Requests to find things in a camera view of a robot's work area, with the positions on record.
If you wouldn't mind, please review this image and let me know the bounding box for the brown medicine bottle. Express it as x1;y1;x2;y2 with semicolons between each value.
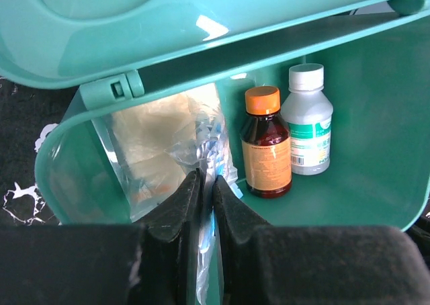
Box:
241;86;292;199

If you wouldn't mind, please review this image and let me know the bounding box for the green medicine box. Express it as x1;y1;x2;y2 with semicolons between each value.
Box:
1;0;429;230

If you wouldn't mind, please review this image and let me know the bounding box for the beige bandage bag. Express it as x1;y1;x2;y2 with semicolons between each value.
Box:
94;94;192;222

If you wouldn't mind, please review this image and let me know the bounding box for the blue mask clear bag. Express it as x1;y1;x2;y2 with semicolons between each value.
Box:
166;113;243;304

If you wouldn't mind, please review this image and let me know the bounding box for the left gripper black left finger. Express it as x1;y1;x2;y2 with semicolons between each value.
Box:
1;171;202;304

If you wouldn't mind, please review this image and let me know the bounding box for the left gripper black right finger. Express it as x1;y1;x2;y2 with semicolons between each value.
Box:
212;177;429;304

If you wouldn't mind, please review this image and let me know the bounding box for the white medicine bottle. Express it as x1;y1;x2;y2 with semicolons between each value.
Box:
281;63;333;175

